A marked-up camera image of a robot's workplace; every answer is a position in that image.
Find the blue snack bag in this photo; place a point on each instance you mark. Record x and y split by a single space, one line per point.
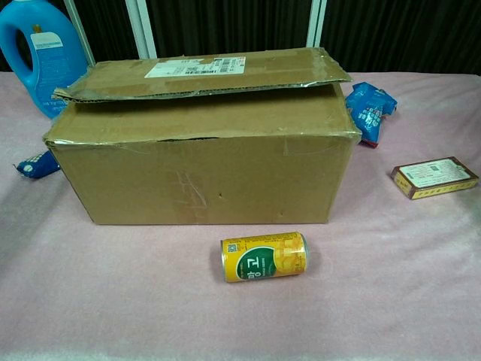
370 109

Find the large brown cardboard box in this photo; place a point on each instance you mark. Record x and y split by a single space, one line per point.
206 180

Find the pink tablecloth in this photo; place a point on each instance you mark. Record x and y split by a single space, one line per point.
112 301

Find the dark blue snack packet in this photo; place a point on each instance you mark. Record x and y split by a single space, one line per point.
37 165

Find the yellow drink can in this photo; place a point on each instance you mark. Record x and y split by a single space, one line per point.
263 255

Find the brown flat medicine box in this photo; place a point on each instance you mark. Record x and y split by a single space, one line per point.
432 175

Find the wide white frame post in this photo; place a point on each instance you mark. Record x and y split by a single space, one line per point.
315 22
144 26

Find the blue detergent pump bottle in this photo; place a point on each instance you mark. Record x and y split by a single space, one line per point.
52 75

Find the black curtain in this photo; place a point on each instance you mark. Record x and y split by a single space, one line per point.
225 26

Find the thin white frame post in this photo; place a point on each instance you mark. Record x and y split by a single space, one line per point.
80 34

